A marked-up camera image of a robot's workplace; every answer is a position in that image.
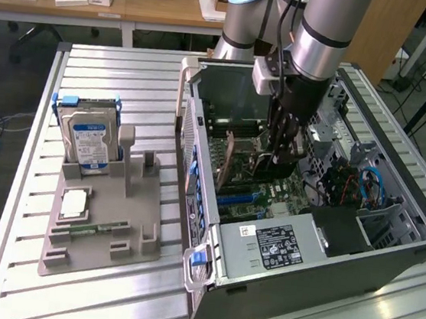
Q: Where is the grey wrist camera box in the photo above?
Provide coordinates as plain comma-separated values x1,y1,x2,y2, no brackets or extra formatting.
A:
249,47,290,98

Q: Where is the green RAM stick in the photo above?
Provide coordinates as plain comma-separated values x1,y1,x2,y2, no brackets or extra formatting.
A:
67,216,128,243

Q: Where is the grey printed parts rack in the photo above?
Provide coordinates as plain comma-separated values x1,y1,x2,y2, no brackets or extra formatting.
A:
36,116,174,291

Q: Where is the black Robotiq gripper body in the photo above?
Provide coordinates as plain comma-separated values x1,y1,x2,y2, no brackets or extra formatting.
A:
269,71,331,129

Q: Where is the blue disk wire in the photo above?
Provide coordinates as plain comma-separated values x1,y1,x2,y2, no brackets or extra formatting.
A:
356,164,390,210

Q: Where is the blue case latch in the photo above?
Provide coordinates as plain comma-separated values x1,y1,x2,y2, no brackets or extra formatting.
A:
189,251,207,269

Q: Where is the green motherboard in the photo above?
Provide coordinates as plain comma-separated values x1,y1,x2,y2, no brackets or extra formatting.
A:
193,103,327,233

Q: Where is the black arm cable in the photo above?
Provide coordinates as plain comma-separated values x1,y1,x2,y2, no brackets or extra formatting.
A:
268,0,311,101

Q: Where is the wooden desk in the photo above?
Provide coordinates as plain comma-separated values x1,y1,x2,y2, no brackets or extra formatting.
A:
0,0,337,72

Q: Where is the black open PC case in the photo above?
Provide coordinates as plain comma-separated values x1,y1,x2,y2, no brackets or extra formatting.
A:
151,44,426,319

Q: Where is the grey power supply unit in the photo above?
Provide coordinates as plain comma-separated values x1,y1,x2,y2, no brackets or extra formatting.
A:
213,203,333,291

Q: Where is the silver drive cage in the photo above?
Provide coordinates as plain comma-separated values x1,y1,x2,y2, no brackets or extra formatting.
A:
299,76,361,174

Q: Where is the red and black wire bundle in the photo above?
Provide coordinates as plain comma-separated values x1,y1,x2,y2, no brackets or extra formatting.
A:
315,156,366,210

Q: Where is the black chair base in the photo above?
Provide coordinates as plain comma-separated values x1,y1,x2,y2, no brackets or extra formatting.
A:
4,20,66,70

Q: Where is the blue expansion slot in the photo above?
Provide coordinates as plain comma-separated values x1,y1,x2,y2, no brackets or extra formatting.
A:
216,190,256,211

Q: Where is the silver CPU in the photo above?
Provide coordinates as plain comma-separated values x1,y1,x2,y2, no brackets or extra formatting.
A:
60,190,87,220

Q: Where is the white booklet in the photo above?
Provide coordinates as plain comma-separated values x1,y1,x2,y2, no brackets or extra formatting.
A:
194,0,230,23

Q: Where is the hard disk in blue caddy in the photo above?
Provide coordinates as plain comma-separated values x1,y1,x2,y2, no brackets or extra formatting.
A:
43,89,128,181

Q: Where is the NVIDIA graphics card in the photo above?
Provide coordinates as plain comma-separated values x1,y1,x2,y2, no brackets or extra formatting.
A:
215,129,303,200

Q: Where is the metal disk bay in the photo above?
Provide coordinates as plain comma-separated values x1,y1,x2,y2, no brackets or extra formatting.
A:
353,193,405,253

